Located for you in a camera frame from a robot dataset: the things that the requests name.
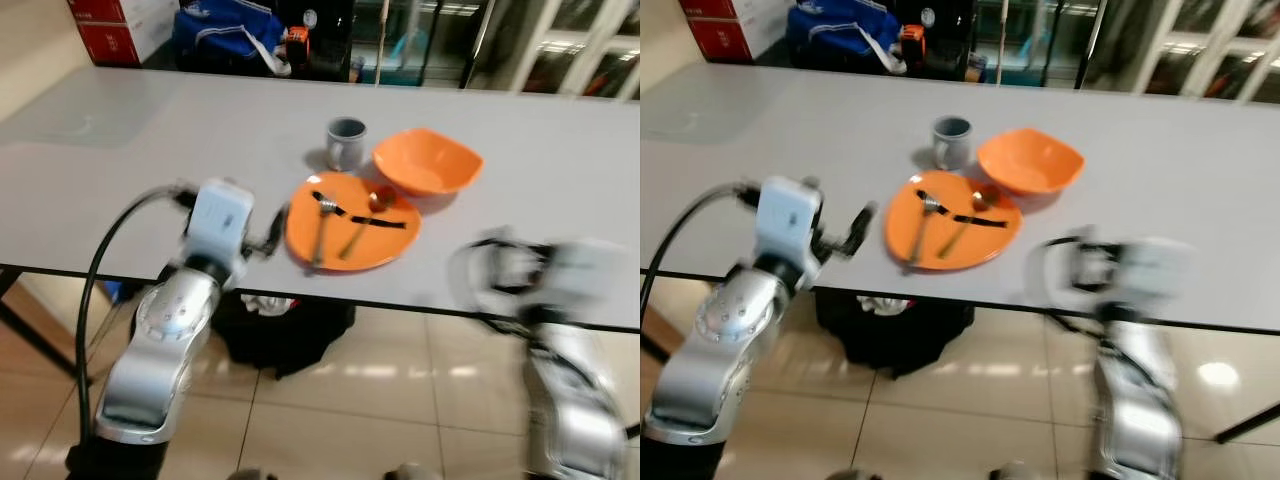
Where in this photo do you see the metal fork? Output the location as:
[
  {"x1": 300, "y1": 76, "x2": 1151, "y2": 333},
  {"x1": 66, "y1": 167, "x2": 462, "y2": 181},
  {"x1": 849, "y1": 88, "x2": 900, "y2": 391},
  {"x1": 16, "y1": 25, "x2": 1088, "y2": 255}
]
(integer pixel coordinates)
[
  {"x1": 908, "y1": 195, "x2": 942, "y2": 266},
  {"x1": 312, "y1": 197, "x2": 339, "y2": 267}
]

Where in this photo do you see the black bag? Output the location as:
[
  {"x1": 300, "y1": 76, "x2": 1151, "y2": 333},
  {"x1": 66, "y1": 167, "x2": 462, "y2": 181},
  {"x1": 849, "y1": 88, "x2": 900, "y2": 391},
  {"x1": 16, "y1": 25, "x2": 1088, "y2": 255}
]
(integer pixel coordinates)
[
  {"x1": 211, "y1": 290, "x2": 357, "y2": 380},
  {"x1": 814, "y1": 290, "x2": 977, "y2": 380}
]

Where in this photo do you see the orange plastic plate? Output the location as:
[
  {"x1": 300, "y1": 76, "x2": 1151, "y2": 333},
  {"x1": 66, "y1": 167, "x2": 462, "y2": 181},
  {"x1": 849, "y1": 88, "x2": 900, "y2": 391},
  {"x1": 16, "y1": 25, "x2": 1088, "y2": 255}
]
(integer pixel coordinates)
[
  {"x1": 885, "y1": 170, "x2": 1024, "y2": 272},
  {"x1": 285, "y1": 172, "x2": 422, "y2": 272}
]

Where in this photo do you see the grey mug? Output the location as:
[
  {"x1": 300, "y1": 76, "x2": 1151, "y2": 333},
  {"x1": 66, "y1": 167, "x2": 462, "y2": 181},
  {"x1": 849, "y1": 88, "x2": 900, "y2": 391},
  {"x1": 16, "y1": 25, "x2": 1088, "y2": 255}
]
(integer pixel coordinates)
[
  {"x1": 326, "y1": 118, "x2": 369, "y2": 173},
  {"x1": 931, "y1": 116, "x2": 974, "y2": 171}
]

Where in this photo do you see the copper coloured spoon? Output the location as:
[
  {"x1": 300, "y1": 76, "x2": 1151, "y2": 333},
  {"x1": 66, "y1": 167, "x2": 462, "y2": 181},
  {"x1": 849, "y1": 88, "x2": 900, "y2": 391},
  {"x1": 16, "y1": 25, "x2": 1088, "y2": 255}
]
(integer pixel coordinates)
[
  {"x1": 339, "y1": 187, "x2": 394, "y2": 262},
  {"x1": 941, "y1": 187, "x2": 992, "y2": 260}
]

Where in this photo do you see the orange plastic bowl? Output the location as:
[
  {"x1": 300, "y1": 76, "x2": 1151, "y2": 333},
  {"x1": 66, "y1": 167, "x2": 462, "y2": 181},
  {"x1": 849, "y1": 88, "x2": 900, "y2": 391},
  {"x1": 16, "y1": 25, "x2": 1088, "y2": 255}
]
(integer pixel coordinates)
[
  {"x1": 977, "y1": 128, "x2": 1087, "y2": 197},
  {"x1": 372, "y1": 128, "x2": 486, "y2": 198}
]

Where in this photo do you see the black table leg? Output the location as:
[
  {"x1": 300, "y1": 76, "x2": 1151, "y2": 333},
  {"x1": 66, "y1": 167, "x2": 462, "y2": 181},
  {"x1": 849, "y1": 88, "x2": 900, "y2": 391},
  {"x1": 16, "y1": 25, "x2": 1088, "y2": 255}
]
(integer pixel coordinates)
[
  {"x1": 1213, "y1": 398, "x2": 1280, "y2": 447},
  {"x1": 0, "y1": 268, "x2": 83, "y2": 383},
  {"x1": 640, "y1": 328, "x2": 674, "y2": 365}
]

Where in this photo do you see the orange and black device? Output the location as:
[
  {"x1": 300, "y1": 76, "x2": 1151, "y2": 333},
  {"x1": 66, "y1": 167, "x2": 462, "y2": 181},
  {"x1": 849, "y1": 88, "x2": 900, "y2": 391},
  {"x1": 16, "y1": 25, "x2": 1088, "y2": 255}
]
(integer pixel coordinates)
[
  {"x1": 282, "y1": 26, "x2": 312, "y2": 70},
  {"x1": 896, "y1": 24, "x2": 927, "y2": 69}
]

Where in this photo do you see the red cardboard box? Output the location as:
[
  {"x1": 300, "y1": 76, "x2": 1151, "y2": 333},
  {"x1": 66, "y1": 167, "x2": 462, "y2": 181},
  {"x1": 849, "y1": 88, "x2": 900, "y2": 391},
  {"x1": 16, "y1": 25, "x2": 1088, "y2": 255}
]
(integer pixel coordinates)
[
  {"x1": 67, "y1": 0, "x2": 128, "y2": 24},
  {"x1": 76, "y1": 20, "x2": 142, "y2": 67},
  {"x1": 690, "y1": 18, "x2": 753, "y2": 63},
  {"x1": 679, "y1": 0, "x2": 741, "y2": 21}
]

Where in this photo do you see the white glass door cabinet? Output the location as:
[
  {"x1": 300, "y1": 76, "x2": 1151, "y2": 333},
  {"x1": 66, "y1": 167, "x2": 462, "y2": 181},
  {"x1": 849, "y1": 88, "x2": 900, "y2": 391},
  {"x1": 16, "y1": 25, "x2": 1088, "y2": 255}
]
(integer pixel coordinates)
[
  {"x1": 1083, "y1": 0, "x2": 1280, "y2": 107},
  {"x1": 468, "y1": 0, "x2": 641, "y2": 103}
]

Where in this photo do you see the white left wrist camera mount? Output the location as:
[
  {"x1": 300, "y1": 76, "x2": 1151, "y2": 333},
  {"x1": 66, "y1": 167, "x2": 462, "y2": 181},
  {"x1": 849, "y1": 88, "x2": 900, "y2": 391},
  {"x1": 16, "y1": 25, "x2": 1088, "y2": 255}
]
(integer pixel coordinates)
[
  {"x1": 756, "y1": 177, "x2": 824, "y2": 264},
  {"x1": 185, "y1": 179, "x2": 254, "y2": 267}
]

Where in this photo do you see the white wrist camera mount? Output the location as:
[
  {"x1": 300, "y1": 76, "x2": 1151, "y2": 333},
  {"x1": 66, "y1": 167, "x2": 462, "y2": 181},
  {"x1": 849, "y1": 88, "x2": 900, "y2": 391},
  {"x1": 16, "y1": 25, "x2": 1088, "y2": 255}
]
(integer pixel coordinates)
[
  {"x1": 185, "y1": 179, "x2": 254, "y2": 267},
  {"x1": 756, "y1": 177, "x2": 824, "y2": 264},
  {"x1": 540, "y1": 238, "x2": 629, "y2": 303},
  {"x1": 1122, "y1": 236, "x2": 1199, "y2": 303}
]

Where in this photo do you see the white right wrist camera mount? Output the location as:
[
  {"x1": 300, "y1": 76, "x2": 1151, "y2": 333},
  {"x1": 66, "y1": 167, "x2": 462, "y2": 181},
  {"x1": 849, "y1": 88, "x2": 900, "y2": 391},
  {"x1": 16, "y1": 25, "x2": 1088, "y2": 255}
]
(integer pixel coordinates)
[
  {"x1": 1122, "y1": 236, "x2": 1199, "y2": 303},
  {"x1": 540, "y1": 238, "x2": 629, "y2": 303}
]

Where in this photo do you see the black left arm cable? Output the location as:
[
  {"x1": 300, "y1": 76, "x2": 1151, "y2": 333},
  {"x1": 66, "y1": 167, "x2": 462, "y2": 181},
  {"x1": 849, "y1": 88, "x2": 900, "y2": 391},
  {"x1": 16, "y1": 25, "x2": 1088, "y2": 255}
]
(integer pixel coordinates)
[
  {"x1": 76, "y1": 184, "x2": 197, "y2": 441},
  {"x1": 640, "y1": 183, "x2": 763, "y2": 321}
]

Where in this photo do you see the blue bag with white straps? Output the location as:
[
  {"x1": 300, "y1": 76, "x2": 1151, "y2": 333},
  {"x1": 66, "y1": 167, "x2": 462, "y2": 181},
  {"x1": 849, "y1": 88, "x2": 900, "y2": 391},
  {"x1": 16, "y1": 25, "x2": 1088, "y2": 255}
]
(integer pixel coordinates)
[
  {"x1": 172, "y1": 0, "x2": 293, "y2": 78},
  {"x1": 785, "y1": 0, "x2": 908, "y2": 77}
]

